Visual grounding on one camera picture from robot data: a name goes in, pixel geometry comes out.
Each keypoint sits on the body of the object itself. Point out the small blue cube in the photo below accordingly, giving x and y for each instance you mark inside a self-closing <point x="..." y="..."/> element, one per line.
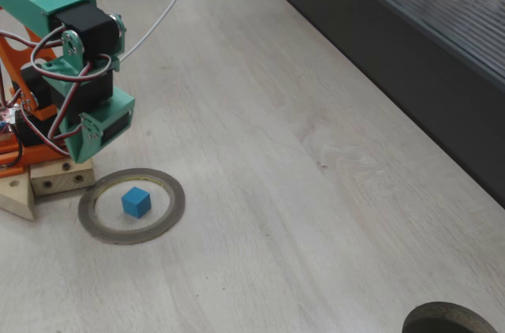
<point x="136" y="203"/>

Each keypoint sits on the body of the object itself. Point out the wooden base block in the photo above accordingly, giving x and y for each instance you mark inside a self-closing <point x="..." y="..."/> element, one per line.
<point x="59" y="183"/>

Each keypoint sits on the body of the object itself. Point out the light wooden plank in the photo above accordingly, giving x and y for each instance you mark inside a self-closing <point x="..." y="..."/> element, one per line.
<point x="17" y="200"/>

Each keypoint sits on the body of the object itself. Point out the grey office desk partition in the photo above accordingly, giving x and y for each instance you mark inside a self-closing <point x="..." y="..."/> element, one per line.
<point x="394" y="53"/>

